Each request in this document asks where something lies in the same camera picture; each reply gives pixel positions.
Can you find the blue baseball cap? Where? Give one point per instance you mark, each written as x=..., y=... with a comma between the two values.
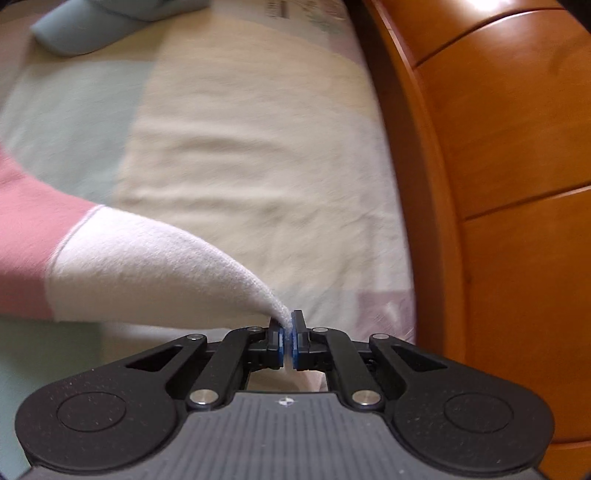
x=83, y=37

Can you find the wooden bed headboard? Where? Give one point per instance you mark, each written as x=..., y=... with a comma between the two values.
x=508, y=138

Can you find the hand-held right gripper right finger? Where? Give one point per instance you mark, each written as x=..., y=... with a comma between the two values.
x=295, y=344

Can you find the pink and white sweater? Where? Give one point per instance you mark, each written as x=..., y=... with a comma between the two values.
x=138, y=267

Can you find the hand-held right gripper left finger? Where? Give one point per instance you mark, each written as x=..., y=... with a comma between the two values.
x=280, y=344

